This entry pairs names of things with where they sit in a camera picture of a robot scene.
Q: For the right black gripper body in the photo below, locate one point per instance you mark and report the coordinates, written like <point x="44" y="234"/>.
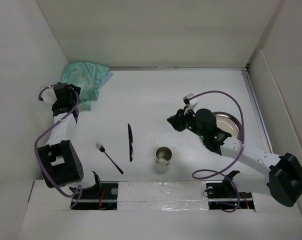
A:
<point x="191" y="125"/>

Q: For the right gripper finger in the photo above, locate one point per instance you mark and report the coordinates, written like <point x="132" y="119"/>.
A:
<point x="183" y="112"/>
<point x="175" y="122"/>

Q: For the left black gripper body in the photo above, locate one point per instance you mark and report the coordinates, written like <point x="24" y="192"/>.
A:
<point x="74" y="91"/>

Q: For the green patterned cloth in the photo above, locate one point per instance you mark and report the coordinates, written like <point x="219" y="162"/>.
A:
<point x="89" y="77"/>

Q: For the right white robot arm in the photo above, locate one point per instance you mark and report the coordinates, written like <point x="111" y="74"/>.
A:
<point x="283" y="172"/>

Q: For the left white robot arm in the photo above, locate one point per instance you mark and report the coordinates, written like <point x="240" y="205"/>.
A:
<point x="60" y="165"/>

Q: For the stainless steel plate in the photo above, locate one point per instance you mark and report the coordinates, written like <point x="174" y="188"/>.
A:
<point x="229" y="123"/>

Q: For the stainless steel cup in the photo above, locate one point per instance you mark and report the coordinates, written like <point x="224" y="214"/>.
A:
<point x="163" y="158"/>

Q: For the black table knife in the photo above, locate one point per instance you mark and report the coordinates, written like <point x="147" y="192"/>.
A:
<point x="130" y="138"/>

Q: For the dark metal fork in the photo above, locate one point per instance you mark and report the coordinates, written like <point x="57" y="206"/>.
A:
<point x="102" y="149"/>

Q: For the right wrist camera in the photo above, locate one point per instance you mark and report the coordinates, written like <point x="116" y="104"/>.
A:
<point x="190" y="102"/>

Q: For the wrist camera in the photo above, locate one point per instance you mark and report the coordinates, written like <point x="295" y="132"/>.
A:
<point x="47" y="95"/>
<point x="190" y="102"/>

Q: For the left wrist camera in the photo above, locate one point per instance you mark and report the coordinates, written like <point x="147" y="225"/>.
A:
<point x="47" y="95"/>

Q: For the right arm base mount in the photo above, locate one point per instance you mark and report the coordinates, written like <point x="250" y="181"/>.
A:
<point x="224" y="197"/>

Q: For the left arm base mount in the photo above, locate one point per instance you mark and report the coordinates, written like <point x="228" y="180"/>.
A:
<point x="101" y="198"/>

